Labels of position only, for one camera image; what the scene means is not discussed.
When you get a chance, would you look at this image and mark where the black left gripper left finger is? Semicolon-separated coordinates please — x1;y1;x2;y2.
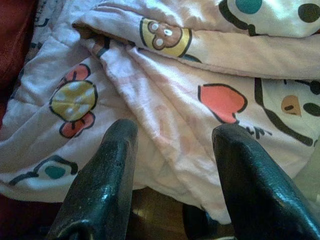
46;119;139;240

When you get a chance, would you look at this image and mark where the red cushioned chair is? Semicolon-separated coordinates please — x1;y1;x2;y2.
0;0;63;240

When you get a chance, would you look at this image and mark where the pink cartoon print quilt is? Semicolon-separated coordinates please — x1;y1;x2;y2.
0;0;320;226

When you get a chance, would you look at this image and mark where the grey floral bed sheet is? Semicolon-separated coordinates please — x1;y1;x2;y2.
294;139;320;206

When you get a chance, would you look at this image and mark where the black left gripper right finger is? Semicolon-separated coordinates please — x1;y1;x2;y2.
211;124;320;240

